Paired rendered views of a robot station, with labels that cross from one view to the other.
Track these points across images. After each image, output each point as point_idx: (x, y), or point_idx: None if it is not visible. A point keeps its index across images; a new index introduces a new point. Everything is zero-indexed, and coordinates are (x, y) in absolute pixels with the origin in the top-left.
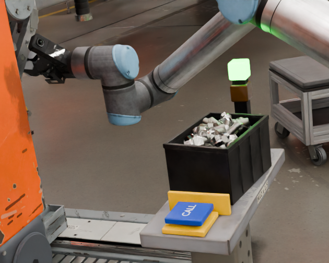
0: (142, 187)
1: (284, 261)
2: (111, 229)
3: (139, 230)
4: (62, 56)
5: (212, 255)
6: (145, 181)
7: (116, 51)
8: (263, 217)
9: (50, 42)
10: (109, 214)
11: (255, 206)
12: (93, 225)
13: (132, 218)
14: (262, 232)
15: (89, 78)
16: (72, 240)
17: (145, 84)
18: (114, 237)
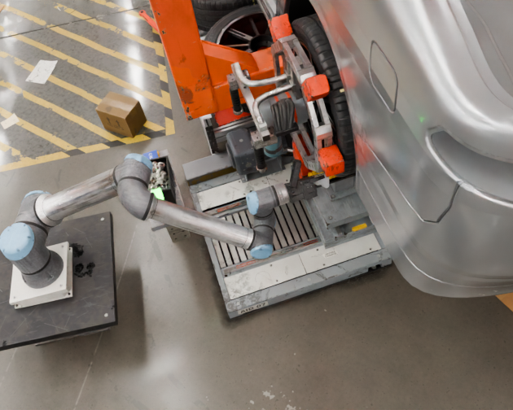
0: (363, 351)
1: (203, 313)
2: (301, 264)
3: (283, 272)
4: (290, 181)
5: None
6: (369, 359)
7: (252, 192)
8: (243, 353)
9: (293, 171)
10: (318, 276)
11: None
12: (317, 262)
13: (299, 280)
14: (231, 334)
15: None
16: (335, 264)
17: (255, 226)
18: (292, 259)
